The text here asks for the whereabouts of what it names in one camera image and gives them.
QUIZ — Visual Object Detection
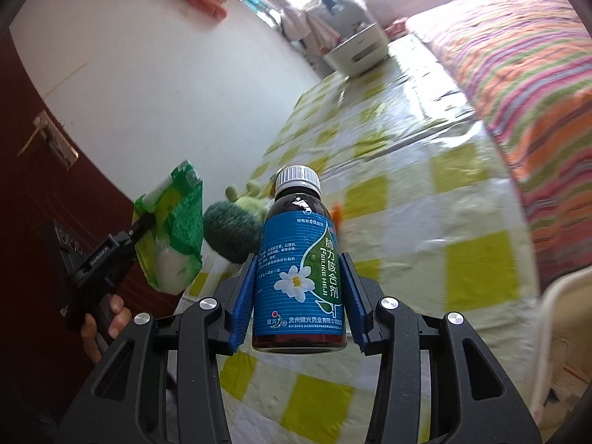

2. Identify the green broccoli plush toy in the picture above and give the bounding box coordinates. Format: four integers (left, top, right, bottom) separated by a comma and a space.
204, 181, 271, 265

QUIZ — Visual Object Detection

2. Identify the cream plastic trash bin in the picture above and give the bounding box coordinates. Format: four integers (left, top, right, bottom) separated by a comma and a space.
529, 268, 591, 430

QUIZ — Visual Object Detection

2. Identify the green plastic snack bag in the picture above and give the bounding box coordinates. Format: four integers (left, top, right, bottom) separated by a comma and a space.
132, 161, 204, 296

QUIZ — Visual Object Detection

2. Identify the person left hand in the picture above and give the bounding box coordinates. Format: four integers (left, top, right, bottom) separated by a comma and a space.
80, 293, 134, 365

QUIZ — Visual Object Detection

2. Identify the striped bed cover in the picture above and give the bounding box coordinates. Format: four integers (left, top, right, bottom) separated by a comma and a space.
406, 0, 591, 287

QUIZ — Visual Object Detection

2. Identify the blue label medicine bottle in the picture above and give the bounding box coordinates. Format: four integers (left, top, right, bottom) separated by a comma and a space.
252, 165, 346, 354

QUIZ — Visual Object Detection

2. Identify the white storage caddy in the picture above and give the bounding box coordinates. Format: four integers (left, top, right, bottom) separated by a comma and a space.
323, 23, 389, 77

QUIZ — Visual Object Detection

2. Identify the dark red door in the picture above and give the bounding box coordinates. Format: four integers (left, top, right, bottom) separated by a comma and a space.
0, 31, 182, 444

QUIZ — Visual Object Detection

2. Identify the white appliance by window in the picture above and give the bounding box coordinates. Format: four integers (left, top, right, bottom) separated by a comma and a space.
304, 0, 376, 39

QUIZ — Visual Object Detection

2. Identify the orange peel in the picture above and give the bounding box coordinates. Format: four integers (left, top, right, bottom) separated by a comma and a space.
329, 202, 343, 235

